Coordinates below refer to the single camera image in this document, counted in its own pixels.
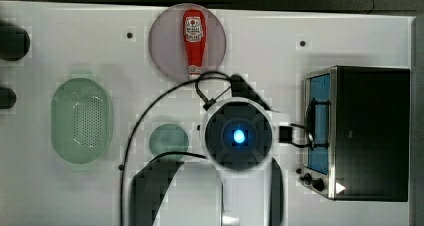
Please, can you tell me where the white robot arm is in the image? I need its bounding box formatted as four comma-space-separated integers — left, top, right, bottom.
124, 97, 284, 226

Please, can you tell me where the black toaster oven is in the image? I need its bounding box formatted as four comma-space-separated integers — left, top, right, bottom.
300, 66, 411, 202

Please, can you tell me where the green plastic cup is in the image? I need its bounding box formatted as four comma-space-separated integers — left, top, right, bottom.
148, 123, 189, 156

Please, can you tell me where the grey round plate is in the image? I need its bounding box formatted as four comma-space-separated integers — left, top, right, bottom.
148, 3, 227, 82

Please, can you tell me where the red ketchup bottle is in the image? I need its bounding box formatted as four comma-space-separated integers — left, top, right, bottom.
182, 9, 207, 79

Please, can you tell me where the green plastic colander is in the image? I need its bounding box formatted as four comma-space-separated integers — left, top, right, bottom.
51, 78, 113, 164

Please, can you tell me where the black cylindrical holder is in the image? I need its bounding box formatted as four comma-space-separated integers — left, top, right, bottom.
0, 22, 30, 61

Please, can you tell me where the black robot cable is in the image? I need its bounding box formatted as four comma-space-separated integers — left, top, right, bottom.
119, 70, 234, 226

